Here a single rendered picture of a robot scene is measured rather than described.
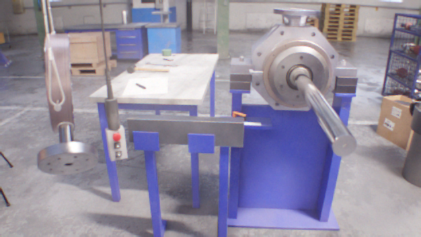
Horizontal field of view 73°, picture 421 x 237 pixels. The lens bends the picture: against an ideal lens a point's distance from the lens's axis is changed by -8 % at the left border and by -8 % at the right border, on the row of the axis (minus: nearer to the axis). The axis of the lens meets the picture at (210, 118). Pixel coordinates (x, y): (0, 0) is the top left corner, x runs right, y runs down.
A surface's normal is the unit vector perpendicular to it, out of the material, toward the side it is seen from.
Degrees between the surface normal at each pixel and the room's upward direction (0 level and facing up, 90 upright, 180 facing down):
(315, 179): 90
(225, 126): 90
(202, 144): 90
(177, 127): 90
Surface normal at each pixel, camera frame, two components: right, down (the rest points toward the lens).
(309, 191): -0.09, 0.38
